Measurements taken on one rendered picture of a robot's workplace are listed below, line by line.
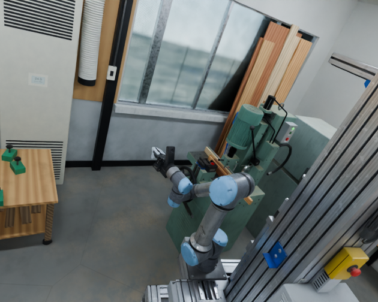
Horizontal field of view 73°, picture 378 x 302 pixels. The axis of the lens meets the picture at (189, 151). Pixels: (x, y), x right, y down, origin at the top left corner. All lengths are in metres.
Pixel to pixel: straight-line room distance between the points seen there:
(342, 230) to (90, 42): 2.18
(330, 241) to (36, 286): 1.94
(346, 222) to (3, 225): 2.22
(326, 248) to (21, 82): 2.25
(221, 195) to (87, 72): 1.81
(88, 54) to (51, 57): 0.30
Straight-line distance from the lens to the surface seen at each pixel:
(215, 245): 1.42
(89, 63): 2.50
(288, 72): 3.82
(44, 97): 2.47
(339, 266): 1.16
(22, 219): 2.45
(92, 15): 2.42
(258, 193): 2.39
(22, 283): 2.36
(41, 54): 2.34
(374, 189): 0.97
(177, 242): 2.63
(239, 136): 1.96
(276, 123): 2.07
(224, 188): 1.07
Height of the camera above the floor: 2.02
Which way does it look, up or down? 29 degrees down
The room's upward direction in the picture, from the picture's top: 21 degrees clockwise
